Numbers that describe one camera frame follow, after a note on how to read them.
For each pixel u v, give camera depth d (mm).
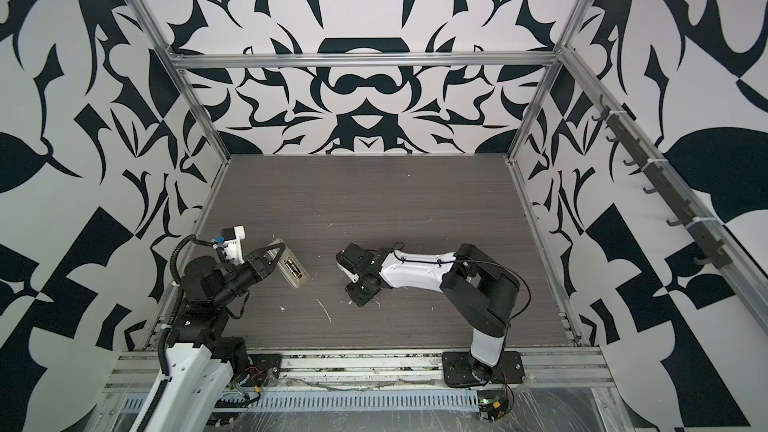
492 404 711
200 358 533
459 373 732
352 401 713
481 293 464
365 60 921
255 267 661
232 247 690
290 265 752
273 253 739
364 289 743
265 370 730
